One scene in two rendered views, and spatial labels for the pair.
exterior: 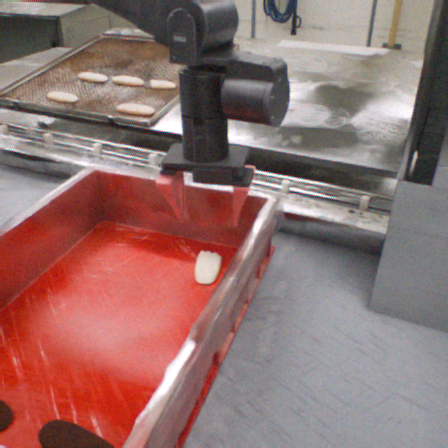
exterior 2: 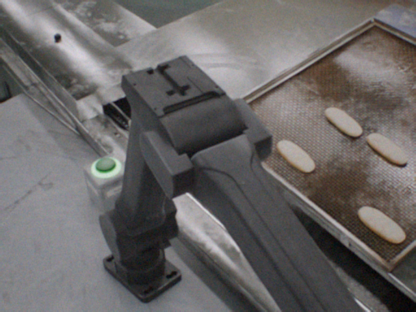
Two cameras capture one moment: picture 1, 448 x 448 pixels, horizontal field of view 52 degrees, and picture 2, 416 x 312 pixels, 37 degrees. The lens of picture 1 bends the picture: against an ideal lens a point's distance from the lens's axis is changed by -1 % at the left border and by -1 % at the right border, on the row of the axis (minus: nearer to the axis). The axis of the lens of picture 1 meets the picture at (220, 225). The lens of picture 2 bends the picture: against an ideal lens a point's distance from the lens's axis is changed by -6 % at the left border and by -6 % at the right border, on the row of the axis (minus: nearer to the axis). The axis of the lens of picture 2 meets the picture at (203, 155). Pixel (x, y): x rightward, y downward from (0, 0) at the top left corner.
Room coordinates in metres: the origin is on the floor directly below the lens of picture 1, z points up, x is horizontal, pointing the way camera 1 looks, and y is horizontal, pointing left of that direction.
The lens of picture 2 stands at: (0.29, 0.06, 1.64)
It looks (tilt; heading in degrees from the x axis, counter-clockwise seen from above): 38 degrees down; 32
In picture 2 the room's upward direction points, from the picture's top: 4 degrees counter-clockwise
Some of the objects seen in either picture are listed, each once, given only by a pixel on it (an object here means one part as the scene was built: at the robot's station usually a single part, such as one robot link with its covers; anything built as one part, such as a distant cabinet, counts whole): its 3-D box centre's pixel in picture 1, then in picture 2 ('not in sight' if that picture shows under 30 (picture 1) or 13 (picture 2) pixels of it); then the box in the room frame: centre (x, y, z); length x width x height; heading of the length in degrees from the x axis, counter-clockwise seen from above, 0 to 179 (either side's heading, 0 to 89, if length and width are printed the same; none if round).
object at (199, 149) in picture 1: (205, 140); not in sight; (0.54, 0.02, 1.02); 0.10 x 0.07 x 0.07; 80
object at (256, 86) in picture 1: (235, 65); not in sight; (0.52, -0.02, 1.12); 0.11 x 0.09 x 0.12; 59
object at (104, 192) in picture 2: not in sight; (111, 189); (0.99, 0.70, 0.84); 0.08 x 0.08 x 0.11; 64
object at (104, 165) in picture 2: not in sight; (106, 167); (0.99, 0.70, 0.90); 0.04 x 0.04 x 0.02
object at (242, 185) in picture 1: (225, 192); not in sight; (0.54, -0.01, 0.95); 0.07 x 0.07 x 0.09; 80
